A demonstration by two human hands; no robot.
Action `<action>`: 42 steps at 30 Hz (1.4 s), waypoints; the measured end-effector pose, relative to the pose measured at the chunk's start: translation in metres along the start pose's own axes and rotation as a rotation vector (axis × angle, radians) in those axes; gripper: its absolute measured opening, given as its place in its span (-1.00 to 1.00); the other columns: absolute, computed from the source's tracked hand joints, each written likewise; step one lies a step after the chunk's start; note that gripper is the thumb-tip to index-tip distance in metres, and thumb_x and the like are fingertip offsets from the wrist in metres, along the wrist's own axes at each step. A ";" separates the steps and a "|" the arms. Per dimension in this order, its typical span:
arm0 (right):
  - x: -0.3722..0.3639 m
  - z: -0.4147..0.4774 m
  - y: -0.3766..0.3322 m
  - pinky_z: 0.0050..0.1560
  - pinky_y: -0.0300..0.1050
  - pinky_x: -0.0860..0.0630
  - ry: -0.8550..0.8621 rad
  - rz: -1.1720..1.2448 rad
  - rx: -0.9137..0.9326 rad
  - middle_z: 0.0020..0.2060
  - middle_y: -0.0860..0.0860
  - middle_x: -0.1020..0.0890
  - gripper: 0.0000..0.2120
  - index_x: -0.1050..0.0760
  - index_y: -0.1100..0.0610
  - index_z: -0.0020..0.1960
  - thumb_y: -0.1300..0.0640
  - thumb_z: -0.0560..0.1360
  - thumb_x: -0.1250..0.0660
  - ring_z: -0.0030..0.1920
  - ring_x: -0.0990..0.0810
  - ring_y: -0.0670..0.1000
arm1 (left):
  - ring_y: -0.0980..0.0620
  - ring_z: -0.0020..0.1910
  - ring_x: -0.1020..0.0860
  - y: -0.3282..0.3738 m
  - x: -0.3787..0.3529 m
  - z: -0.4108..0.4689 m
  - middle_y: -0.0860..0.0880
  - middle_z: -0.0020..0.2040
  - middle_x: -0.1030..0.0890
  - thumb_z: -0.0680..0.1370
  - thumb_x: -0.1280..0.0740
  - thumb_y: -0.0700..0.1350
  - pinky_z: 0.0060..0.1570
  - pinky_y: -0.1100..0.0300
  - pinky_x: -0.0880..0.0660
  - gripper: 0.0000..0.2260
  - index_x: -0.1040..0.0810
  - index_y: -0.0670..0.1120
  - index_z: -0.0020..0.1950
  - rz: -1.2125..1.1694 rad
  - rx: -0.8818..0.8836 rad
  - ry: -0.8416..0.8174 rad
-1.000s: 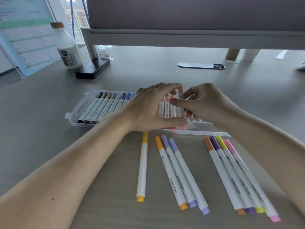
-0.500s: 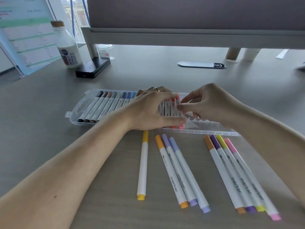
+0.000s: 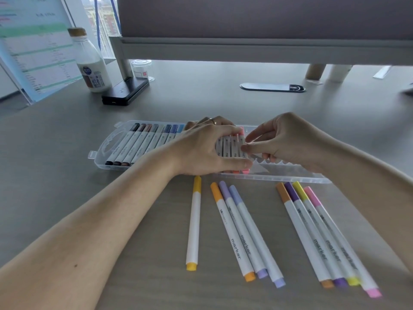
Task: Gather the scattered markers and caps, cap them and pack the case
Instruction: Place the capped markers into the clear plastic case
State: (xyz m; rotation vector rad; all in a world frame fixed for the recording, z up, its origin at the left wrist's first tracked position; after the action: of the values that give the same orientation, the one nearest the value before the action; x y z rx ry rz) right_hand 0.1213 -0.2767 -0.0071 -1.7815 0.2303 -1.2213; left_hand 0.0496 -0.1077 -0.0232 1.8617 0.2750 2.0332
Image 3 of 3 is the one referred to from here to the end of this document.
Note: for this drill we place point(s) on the person's right hand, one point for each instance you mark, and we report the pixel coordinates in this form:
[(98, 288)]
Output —
[(297, 142)]

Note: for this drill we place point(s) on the person's left hand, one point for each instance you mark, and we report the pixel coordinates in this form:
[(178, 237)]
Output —
[(196, 151)]

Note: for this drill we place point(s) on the dusty-pink-ended white marker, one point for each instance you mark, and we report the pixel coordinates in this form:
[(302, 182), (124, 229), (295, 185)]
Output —
[(219, 148)]

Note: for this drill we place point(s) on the sky-blue marker cap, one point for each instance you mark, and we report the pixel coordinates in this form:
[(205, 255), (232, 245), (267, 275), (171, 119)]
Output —
[(180, 128)]

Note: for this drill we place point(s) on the sky-blue-ended white marker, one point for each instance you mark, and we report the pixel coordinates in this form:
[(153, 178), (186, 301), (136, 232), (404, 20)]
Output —
[(180, 128)]

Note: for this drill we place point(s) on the crimson-ended white marker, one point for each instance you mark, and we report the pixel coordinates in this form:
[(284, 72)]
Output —
[(227, 147)]

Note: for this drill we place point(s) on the blue-ended white marker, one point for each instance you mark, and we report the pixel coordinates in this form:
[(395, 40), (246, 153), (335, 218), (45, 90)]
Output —
[(172, 132)]

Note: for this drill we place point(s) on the blue marker cap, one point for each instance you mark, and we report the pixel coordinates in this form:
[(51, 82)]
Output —
[(174, 128)]

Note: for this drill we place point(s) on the yellow marker cap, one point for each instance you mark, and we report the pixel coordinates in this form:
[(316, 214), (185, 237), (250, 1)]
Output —
[(197, 184)]

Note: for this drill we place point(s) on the navy-ended white marker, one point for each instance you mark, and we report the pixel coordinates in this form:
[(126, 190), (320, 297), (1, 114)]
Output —
[(165, 135)]

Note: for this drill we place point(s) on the red-tipped white marker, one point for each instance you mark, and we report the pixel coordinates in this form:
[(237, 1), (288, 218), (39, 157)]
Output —
[(235, 148)]

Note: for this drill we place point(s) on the pink-ended white marker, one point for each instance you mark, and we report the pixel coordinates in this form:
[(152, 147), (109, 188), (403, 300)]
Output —
[(242, 151)]

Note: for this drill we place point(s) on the lavender marker cap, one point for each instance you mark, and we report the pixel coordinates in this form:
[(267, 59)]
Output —
[(225, 190)]

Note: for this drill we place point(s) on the yellow-green marker cap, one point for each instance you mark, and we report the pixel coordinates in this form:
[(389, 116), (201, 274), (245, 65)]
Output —
[(300, 191)]

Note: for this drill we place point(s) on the purple marker cap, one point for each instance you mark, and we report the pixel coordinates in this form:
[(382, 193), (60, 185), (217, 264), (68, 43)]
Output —
[(291, 191)]

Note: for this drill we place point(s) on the copper marker cap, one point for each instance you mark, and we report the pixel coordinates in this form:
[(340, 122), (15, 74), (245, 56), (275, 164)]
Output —
[(283, 192)]

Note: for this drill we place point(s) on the light-pink marker cap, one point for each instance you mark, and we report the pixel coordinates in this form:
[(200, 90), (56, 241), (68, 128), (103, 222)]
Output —
[(312, 196)]

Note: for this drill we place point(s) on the periwinkle marker cap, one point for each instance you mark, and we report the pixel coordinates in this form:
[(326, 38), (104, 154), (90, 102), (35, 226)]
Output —
[(235, 194)]

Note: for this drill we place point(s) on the tan-ended white marker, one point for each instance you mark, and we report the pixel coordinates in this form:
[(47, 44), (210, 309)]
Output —
[(136, 145)]

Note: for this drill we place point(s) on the brown-ended white marker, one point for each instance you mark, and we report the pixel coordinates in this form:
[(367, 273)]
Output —
[(129, 145)]

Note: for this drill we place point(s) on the black-ended white marker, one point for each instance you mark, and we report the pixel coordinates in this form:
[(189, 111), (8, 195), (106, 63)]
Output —
[(122, 145)]

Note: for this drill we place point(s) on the yellow-tipped white marker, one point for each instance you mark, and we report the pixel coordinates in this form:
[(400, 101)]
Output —
[(194, 232)]

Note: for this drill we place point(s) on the orange-tipped white marker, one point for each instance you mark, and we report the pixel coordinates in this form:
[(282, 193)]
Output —
[(233, 235)]

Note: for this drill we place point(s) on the lavender-ended white marker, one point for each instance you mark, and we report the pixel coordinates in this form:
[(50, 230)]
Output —
[(243, 232)]

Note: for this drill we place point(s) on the clear plastic marker case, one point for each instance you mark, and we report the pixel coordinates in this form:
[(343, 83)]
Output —
[(103, 154)]

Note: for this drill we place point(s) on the copper-ended white marker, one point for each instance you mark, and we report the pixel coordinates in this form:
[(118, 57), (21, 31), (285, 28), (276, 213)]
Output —
[(305, 238)]

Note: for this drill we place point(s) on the purple-ended white marker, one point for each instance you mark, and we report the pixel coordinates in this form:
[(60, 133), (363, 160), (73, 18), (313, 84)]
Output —
[(316, 238)]

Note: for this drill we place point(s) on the yellow-green-tipped white marker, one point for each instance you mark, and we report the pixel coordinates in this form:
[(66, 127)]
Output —
[(326, 238)]

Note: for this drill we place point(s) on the periwinkle-ended white marker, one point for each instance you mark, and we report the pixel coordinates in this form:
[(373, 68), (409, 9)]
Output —
[(256, 238)]

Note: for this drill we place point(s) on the light-pink-ended white marker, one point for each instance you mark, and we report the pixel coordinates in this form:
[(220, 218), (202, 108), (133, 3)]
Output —
[(343, 245)]

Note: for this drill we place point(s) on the person's left forearm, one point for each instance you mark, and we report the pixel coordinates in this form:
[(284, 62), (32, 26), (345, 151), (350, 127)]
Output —
[(74, 251)]

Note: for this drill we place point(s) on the person's right forearm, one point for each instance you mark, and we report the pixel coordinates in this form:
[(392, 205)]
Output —
[(374, 193)]

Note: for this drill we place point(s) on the brown paper cup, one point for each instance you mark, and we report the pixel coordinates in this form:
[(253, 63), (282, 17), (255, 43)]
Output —
[(315, 71)]

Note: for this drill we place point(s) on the white paper cup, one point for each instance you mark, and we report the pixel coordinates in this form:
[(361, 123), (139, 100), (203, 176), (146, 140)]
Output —
[(338, 73)]

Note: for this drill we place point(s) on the black rectangular power bank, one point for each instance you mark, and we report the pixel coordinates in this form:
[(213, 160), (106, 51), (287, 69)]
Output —
[(126, 91)]

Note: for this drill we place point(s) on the grey desk shelf riser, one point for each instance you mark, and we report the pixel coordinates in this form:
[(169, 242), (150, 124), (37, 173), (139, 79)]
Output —
[(258, 51)]

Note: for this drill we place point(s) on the small clear jar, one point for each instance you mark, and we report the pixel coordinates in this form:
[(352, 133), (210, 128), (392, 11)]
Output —
[(141, 70)]

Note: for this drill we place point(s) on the white paper slip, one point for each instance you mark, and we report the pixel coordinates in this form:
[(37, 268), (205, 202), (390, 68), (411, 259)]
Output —
[(382, 72)]

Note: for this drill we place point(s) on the grey desk divider shelf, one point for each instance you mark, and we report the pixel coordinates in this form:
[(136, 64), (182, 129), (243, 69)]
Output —
[(264, 16)]

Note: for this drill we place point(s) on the white milk bottle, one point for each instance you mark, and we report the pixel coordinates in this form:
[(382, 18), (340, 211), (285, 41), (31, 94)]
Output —
[(92, 67)]

